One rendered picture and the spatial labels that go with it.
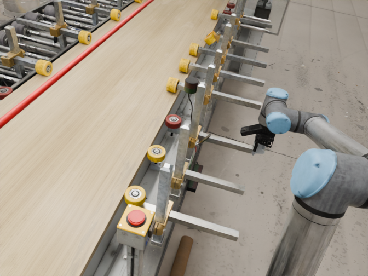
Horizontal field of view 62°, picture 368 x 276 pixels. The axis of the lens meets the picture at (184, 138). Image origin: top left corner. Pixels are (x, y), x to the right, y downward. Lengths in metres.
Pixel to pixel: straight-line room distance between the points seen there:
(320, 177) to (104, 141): 0.97
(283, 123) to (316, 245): 0.57
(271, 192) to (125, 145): 1.51
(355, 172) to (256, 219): 1.69
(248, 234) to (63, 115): 1.45
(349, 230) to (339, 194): 1.94
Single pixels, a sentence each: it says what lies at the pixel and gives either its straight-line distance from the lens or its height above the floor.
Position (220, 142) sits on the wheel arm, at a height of 0.85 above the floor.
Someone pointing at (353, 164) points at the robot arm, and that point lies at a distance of 0.75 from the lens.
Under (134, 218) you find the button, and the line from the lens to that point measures 0.75.
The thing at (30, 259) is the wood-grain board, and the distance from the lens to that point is 1.12.
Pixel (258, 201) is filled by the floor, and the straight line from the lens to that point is 2.49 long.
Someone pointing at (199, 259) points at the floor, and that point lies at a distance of 2.11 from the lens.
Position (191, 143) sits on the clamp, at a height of 0.85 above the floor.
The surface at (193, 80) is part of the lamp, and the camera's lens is 1.36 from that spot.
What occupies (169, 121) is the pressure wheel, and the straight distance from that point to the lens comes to 1.53.
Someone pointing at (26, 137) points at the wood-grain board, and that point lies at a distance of 1.49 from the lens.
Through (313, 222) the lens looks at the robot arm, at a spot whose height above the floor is 1.29.
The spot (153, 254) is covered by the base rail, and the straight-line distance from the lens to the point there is 1.30.
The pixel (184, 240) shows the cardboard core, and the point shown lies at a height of 0.08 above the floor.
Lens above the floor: 1.85
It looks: 41 degrees down
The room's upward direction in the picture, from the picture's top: 9 degrees clockwise
